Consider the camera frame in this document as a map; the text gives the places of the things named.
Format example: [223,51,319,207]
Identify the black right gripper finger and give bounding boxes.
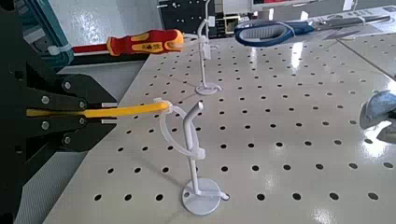
[24,60,119,112]
[24,116,119,164]

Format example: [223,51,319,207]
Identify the yellow paint roller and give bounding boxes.
[26,97,206,161]

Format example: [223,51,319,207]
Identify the grey metal back panel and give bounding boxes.
[13,60,148,224]

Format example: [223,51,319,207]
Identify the red yellow screwdriver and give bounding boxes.
[72,29,185,58]

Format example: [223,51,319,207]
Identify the white pegboard hook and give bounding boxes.
[194,18,223,96]
[181,101,230,217]

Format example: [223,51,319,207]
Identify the black cabinet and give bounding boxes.
[157,0,253,40]

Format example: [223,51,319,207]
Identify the beige pegboard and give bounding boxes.
[41,31,396,224]

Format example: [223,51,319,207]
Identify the blue scissors on card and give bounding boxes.
[233,6,396,48]

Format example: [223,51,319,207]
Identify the black adjustable wrench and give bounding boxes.
[359,90,396,145]

